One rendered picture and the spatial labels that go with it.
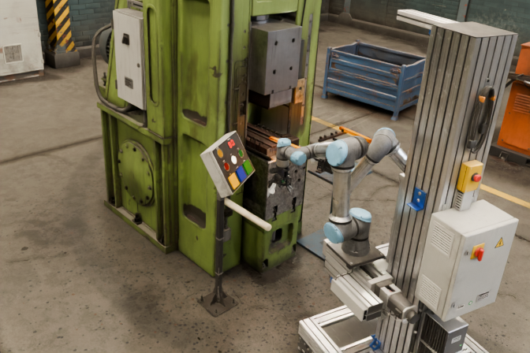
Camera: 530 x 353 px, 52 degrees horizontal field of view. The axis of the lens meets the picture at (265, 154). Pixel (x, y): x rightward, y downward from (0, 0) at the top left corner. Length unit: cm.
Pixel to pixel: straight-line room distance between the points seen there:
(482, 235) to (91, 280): 265
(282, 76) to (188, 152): 88
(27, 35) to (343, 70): 433
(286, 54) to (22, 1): 532
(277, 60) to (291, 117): 61
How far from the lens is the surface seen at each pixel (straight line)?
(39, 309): 395
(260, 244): 394
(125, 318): 376
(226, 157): 314
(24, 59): 838
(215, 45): 332
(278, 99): 354
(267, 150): 362
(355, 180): 318
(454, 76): 244
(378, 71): 721
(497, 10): 1094
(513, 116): 655
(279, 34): 340
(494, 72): 251
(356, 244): 291
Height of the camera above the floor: 248
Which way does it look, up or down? 25 degrees down
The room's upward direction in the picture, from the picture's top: 3 degrees clockwise
